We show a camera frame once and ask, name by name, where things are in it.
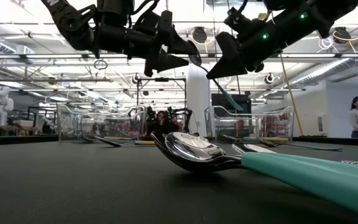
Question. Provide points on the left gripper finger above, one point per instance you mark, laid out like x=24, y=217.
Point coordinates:
x=168, y=63
x=180, y=48

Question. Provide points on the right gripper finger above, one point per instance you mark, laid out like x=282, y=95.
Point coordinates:
x=232, y=65
x=228, y=45

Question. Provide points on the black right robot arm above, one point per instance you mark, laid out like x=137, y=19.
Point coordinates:
x=322, y=12

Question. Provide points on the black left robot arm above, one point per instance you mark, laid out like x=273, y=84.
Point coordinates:
x=70, y=21

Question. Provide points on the black background robot arm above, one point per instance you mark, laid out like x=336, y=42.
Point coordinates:
x=186, y=116

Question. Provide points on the black monitor screen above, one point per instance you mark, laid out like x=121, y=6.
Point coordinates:
x=221, y=109

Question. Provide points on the white square column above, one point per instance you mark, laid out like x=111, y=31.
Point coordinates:
x=196, y=102

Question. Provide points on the seated person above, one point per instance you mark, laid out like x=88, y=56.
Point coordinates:
x=161, y=117

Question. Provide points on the clear plastic bin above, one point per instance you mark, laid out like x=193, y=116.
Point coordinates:
x=216, y=124
x=73, y=124

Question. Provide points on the black rig frame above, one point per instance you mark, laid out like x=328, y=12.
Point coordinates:
x=162, y=80

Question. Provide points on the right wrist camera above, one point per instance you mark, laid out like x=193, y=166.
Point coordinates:
x=238, y=18

